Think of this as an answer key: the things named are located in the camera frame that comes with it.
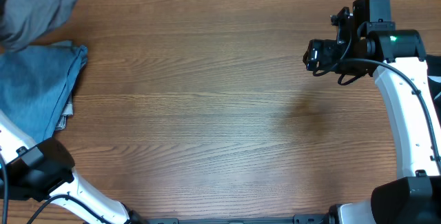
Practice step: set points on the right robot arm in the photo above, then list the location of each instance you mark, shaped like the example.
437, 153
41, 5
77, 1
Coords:
369, 44

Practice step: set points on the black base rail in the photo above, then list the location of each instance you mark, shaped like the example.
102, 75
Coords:
241, 220

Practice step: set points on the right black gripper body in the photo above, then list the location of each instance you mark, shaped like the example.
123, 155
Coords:
324, 53

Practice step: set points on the folded blue denim garment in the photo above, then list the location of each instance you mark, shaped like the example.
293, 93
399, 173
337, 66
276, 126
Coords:
36, 83

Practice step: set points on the grey shorts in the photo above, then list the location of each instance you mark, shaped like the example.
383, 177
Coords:
24, 21

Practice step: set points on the black shirt with white print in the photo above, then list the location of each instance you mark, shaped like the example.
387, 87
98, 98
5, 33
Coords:
434, 74

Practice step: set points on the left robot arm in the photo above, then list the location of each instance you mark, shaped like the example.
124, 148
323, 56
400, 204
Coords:
46, 172

